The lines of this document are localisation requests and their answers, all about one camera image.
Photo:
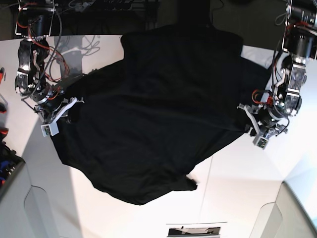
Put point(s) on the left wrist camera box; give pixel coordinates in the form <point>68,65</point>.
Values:
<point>260,141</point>

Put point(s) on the printed paper sheet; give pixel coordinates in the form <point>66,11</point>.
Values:
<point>196,230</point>

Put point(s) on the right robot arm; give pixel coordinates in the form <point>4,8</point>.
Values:
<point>43,74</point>

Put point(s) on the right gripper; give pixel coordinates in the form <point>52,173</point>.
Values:
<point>48,109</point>

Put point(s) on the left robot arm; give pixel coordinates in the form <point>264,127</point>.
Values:
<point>288,71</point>

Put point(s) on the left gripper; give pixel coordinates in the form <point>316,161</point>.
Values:
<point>264,121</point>

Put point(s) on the grey panel at right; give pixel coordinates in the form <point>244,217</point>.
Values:
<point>283,218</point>

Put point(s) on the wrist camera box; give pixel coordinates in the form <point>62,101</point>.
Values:
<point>260,141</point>
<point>50,129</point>

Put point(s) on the black t-shirt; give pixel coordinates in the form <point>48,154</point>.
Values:
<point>148,119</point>

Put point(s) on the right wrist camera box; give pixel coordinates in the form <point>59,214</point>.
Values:
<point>50,129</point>

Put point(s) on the orange black tool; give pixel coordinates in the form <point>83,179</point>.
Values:
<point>2,75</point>

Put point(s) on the grey bin at left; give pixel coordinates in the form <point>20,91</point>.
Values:
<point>25,210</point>

